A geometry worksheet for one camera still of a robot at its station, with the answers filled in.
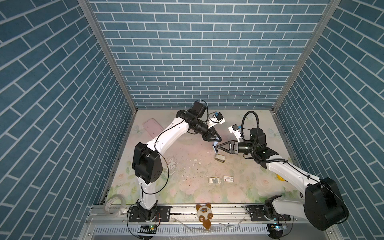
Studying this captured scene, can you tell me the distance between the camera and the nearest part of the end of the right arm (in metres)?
0.63

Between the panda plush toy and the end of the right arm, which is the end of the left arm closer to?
the end of the right arm

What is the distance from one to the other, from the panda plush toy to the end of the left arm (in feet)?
1.15

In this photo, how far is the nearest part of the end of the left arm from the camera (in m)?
0.61

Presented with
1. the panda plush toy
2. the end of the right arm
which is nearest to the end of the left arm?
the end of the right arm

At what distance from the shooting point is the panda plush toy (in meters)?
0.72

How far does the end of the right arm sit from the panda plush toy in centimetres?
32
